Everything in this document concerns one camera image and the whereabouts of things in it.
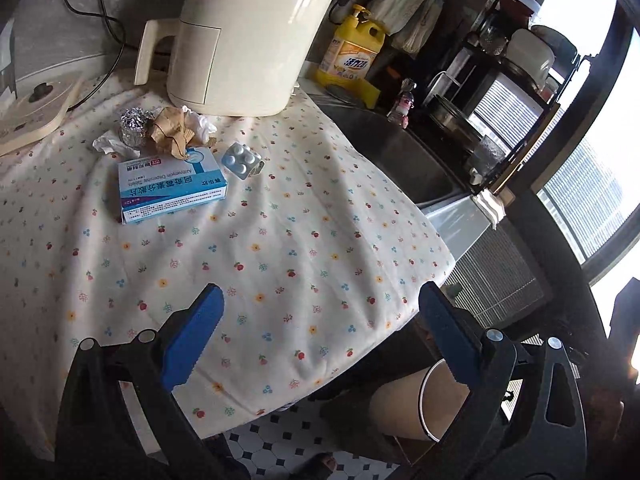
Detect brown paper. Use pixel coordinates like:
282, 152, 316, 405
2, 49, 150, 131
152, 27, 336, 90
145, 106, 199, 161

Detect beige round waste bin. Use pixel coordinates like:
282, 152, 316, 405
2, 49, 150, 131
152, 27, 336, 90
372, 359, 474, 444

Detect silver pill blister pack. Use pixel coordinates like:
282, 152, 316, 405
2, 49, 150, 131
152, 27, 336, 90
221, 141, 264, 180

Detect folded white cloth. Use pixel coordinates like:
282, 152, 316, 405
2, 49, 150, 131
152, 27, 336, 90
470, 187, 516, 231

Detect hanging plastic bags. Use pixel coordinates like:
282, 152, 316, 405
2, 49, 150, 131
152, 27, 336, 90
372, 0, 444, 56

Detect small pink bottle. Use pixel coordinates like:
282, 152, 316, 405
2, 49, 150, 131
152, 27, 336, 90
387, 79, 417, 129

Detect grey ribbed panel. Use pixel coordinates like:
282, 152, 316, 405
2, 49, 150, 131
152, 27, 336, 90
447, 220, 547, 332

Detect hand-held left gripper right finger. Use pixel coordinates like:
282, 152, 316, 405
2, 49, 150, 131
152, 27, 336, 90
400, 282, 589, 480

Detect cream induction cooker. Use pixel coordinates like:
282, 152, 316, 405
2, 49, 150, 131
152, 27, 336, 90
0, 72, 86, 157

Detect yellow detergent bottle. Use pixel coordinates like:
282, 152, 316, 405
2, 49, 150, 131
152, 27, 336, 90
314, 4, 387, 92

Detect person's bare foot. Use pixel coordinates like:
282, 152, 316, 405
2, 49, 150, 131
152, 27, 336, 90
310, 452, 337, 480

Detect dark red bowl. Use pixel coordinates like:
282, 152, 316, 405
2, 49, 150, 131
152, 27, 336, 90
492, 0, 531, 26

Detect clear glass cup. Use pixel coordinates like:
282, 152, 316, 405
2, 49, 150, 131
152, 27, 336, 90
475, 25, 506, 56

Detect foil ball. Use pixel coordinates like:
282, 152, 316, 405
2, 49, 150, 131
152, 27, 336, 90
119, 107, 149, 149

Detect white tissue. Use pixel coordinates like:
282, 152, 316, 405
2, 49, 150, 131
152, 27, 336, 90
91, 129, 141, 159
182, 105, 219, 141

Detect black dish rack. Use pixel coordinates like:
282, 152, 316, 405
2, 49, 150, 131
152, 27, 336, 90
425, 0, 587, 187

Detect black framed window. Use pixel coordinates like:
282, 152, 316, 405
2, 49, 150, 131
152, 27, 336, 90
525, 0, 640, 342

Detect chrome faucet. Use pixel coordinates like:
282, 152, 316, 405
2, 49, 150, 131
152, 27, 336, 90
427, 71, 462, 107

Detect white sink cabinet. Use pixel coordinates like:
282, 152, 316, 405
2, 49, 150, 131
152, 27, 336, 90
425, 195, 494, 257

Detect yellow sponge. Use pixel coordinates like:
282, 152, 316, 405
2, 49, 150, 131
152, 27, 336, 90
325, 82, 382, 110

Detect floral white tablecloth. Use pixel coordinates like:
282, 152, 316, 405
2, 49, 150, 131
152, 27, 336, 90
0, 72, 457, 461

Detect steel sink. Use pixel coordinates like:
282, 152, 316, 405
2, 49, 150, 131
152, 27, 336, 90
310, 95, 477, 212

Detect white plastic container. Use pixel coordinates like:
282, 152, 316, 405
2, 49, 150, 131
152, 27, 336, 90
505, 27, 557, 82

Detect brown cardboard box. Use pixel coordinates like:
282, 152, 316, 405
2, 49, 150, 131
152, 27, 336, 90
395, 435, 452, 467

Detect steel bowl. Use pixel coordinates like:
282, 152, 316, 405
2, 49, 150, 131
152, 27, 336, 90
530, 24, 576, 56

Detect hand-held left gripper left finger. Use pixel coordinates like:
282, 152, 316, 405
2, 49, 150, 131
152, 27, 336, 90
55, 283, 251, 480

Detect blue white medicine box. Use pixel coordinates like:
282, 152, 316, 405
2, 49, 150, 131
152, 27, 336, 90
117, 146, 229, 225

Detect steel pot with lid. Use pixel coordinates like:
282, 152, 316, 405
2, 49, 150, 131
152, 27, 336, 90
430, 95, 484, 137

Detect cream air fryer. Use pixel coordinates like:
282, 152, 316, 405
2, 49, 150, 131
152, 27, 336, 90
134, 0, 340, 119

